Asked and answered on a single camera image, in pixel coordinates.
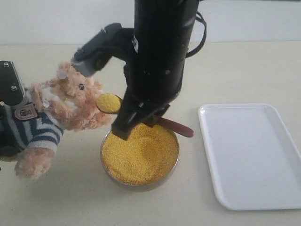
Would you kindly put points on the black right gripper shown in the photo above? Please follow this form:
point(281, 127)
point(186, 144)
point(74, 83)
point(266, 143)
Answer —
point(154, 79)

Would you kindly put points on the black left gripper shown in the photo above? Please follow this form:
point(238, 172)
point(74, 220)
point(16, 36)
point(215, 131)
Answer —
point(10, 142)

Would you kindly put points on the dark red wooden spoon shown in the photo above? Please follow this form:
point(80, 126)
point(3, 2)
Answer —
point(109, 103)

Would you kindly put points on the tan teddy bear striped sweater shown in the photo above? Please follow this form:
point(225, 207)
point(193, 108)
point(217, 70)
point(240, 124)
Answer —
point(65, 102)

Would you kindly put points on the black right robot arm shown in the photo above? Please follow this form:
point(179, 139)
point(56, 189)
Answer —
point(163, 23)

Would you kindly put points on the yellow millet grain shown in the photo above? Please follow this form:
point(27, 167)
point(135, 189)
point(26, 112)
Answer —
point(141, 155)

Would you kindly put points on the white rectangular plastic tray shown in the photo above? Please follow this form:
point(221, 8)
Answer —
point(254, 163)

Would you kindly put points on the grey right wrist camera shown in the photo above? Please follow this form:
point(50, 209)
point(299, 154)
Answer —
point(112, 41)

